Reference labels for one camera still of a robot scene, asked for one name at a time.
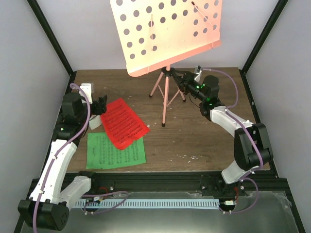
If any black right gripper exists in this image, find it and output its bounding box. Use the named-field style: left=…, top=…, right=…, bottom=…
left=172, top=71, right=206, bottom=102

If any white metronome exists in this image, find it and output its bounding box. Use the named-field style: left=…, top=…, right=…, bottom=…
left=89, top=115, right=102, bottom=130

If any red sheet music page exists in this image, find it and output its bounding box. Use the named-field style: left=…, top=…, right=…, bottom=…
left=101, top=98, right=150, bottom=150

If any green sheet music page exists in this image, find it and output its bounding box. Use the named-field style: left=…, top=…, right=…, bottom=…
left=86, top=133, right=146, bottom=169

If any pink folding music stand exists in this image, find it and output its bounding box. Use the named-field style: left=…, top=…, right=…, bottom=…
left=109, top=0, right=223, bottom=128

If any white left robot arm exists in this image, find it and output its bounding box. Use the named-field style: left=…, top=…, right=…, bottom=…
left=17, top=93, right=107, bottom=231

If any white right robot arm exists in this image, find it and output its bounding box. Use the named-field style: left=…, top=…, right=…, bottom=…
left=170, top=68, right=274, bottom=196

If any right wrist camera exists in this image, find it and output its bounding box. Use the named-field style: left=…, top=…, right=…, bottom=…
left=194, top=66, right=203, bottom=82

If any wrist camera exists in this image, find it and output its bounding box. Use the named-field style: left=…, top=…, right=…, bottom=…
left=80, top=83, right=94, bottom=104
left=194, top=66, right=203, bottom=82

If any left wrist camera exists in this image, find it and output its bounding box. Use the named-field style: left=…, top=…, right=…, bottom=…
left=80, top=83, right=94, bottom=104

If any black left frame rail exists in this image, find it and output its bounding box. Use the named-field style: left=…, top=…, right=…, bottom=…
left=38, top=70, right=78, bottom=178

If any black frame rail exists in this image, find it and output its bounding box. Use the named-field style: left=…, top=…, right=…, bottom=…
left=38, top=70, right=78, bottom=178
left=239, top=69, right=279, bottom=178

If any black right frame rail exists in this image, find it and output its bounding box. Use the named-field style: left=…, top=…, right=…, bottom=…
left=239, top=69, right=279, bottom=178

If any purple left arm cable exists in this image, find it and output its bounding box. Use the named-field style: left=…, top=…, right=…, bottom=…
left=32, top=83, right=129, bottom=231

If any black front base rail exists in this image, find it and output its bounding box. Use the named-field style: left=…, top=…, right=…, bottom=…
left=58, top=170, right=291, bottom=198

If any light blue slotted cable duct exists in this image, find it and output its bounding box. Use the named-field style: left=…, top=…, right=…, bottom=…
left=86, top=199, right=220, bottom=210

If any black back left frame post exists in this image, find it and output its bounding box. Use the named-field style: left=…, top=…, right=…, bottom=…
left=27, top=0, right=74, bottom=76

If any black frame post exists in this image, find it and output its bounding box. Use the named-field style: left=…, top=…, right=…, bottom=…
left=27, top=0, right=74, bottom=76
left=242, top=0, right=288, bottom=74

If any black back right frame post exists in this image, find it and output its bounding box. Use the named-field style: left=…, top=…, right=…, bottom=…
left=242, top=0, right=288, bottom=74

